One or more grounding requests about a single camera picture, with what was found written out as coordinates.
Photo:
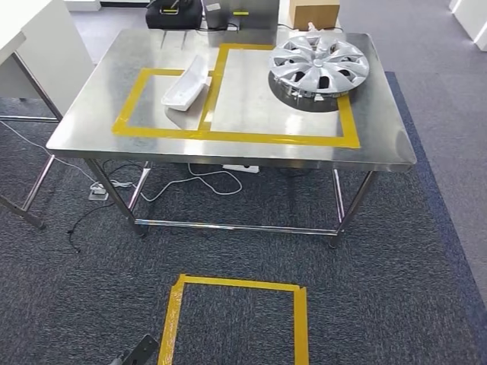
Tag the white curved plastic part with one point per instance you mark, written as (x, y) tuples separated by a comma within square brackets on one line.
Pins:
[(184, 88)]

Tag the stainless steel workbench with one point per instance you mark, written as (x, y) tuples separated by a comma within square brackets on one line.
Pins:
[(380, 126)]

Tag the white power strip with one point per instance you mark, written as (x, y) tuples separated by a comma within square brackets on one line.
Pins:
[(241, 169)]

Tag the yellow tape table marking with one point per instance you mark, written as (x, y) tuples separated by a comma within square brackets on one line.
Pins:
[(228, 137)]

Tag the silver wheel hubcap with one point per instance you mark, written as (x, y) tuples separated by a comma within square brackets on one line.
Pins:
[(319, 63)]

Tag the yellow floor tape square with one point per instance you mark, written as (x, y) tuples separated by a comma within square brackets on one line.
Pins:
[(171, 322)]

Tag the floor socket box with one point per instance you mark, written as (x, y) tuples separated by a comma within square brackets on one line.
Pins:
[(98, 193)]

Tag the brown cardboard box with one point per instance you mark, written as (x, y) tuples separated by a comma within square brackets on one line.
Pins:
[(313, 12)]

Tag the white desk metal legs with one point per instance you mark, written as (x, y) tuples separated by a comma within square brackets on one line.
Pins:
[(49, 55)]

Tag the white cabinet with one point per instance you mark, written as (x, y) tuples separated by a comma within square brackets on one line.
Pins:
[(472, 22)]

